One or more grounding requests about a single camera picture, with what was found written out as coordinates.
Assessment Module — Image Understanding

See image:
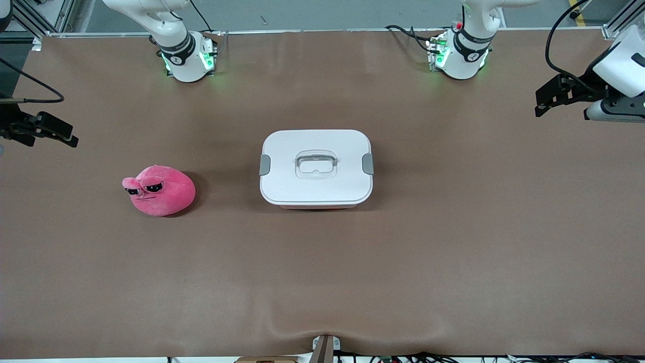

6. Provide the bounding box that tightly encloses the clear plastic box base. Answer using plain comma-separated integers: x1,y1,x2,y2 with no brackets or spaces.
276,202,361,210

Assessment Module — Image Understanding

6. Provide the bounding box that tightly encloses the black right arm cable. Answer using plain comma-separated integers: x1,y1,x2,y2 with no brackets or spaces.
0,57,65,104

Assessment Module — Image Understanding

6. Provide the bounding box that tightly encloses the brown table mat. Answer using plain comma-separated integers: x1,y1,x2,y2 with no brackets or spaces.
0,28,645,359

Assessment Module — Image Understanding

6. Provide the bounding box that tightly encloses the metal table edge rail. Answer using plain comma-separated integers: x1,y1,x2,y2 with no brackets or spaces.
33,28,605,39

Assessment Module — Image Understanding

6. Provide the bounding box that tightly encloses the black cable at arm base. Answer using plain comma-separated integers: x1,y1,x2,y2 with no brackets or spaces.
385,24,444,53
189,0,215,33

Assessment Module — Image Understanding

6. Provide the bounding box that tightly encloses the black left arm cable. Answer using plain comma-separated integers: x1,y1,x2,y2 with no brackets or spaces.
546,0,605,84

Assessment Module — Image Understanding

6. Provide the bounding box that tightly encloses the aluminium frame post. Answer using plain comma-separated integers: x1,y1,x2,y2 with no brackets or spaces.
9,0,76,41
602,0,645,40

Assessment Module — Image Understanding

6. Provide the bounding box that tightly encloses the pink plush toy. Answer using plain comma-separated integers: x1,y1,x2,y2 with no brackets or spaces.
122,165,196,217

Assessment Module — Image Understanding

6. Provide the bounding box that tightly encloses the white box lid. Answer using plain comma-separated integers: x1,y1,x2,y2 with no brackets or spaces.
259,130,375,206

